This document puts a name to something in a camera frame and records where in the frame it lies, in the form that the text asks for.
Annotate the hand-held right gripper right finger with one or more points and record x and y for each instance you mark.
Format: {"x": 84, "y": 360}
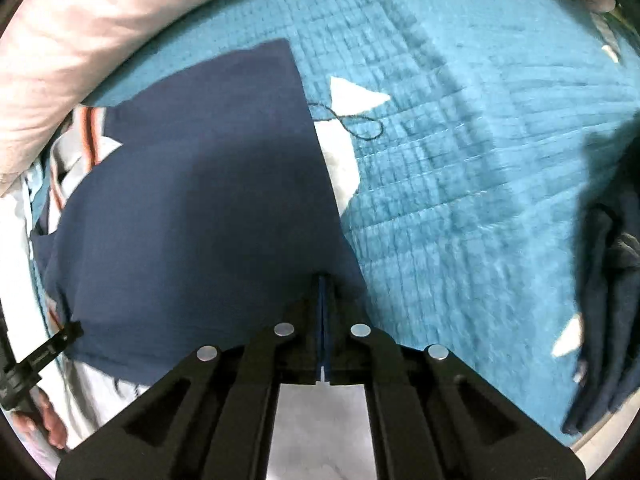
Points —
{"x": 340, "y": 325}

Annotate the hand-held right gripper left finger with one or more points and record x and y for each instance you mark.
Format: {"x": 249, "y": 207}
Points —
{"x": 307, "y": 320}

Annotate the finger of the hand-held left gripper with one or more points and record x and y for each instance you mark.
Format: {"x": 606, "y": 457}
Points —
{"x": 55, "y": 347}

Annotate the grey navy zip jacket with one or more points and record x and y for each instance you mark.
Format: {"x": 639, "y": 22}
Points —
{"x": 200, "y": 210}

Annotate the person's left hand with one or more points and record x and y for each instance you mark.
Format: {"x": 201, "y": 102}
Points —
{"x": 47, "y": 420}

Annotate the white pillow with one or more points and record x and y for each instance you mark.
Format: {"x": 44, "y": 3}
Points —
{"x": 15, "y": 260}

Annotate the teal quilted bed cover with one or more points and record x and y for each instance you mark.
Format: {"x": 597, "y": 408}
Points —
{"x": 450, "y": 210}

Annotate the dark folded pants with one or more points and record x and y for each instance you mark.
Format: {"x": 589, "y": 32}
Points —
{"x": 600, "y": 310}

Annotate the pink duvet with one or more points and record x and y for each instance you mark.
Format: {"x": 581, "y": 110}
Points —
{"x": 100, "y": 35}

